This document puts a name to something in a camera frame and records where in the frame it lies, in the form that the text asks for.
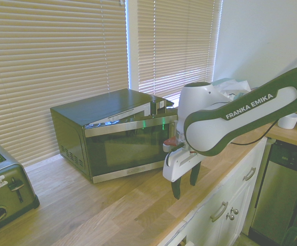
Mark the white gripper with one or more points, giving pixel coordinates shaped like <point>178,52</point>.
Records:
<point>175,166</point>

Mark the stainless microwave door glass window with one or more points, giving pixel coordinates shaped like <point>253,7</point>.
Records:
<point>122,151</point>

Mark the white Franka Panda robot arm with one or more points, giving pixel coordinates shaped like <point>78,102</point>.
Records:
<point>215,128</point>

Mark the black stainless microwave body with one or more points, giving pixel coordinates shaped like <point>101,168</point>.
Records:
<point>68,128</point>

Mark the white kitchen base cabinet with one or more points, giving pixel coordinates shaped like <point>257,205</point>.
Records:
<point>230,194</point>

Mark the round silver cabinet knob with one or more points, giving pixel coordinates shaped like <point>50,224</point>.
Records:
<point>235,211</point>
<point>230,217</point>

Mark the stainless steel dishwasher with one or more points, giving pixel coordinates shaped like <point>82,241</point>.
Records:
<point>279,184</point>

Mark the crumpled white paper pile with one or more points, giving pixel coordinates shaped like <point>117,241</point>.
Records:
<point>234,87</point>

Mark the white ceramic bowl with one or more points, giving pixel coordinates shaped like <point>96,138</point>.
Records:
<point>288,121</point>

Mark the narrow beige window blind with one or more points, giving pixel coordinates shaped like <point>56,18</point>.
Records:
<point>176,46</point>

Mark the wide beige window blind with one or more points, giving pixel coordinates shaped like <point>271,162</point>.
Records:
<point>53,71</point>

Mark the stainless steel toaster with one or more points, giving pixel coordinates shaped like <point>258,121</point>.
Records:
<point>4,189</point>

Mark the grey wrist camera red mount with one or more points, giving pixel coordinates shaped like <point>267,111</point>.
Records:
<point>171,144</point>

